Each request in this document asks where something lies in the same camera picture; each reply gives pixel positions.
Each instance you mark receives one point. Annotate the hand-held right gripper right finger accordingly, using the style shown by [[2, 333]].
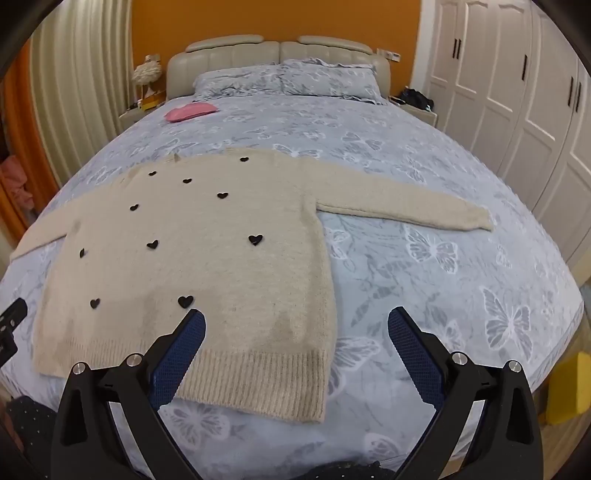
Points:
[[413, 357]]

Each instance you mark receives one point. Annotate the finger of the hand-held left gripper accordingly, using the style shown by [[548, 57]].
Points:
[[13, 314]]

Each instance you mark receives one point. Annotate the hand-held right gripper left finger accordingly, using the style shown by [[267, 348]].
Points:
[[178, 357]]

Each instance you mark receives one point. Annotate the beige sweater with black hearts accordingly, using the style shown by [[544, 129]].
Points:
[[194, 258]]

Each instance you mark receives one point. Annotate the pink hanging clothes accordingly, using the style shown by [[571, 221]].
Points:
[[16, 182]]

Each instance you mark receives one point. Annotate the grey butterfly print duvet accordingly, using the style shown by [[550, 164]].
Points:
[[415, 258]]

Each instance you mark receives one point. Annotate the person's dark dotted clothing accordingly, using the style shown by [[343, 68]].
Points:
[[32, 434]]

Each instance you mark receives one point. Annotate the yellow block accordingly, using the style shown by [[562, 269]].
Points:
[[569, 390]]

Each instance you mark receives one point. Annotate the orange curtain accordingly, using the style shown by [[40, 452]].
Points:
[[23, 152]]

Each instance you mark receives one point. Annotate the beige bedside table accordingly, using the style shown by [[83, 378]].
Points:
[[418, 110], [134, 110]]

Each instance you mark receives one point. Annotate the cream pleated curtain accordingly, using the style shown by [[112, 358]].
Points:
[[81, 83]]

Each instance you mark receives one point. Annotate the pink cloth pouch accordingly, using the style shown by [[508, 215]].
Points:
[[190, 112]]

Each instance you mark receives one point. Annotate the yellow box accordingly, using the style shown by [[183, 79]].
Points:
[[151, 102]]

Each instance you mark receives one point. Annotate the black bag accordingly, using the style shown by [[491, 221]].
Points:
[[415, 98]]

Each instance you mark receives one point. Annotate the white feather table lamp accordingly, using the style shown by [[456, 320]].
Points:
[[147, 73]]

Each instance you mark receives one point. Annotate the white panelled wardrobe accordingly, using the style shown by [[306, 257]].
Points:
[[512, 97]]

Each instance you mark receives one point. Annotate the grey butterfly print pillow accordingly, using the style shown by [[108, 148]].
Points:
[[238, 82], [332, 78]]

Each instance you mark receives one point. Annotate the beige padded bed headboard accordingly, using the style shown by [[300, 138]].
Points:
[[277, 55]]

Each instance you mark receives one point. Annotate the white wall switch panel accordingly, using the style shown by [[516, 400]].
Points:
[[388, 54]]

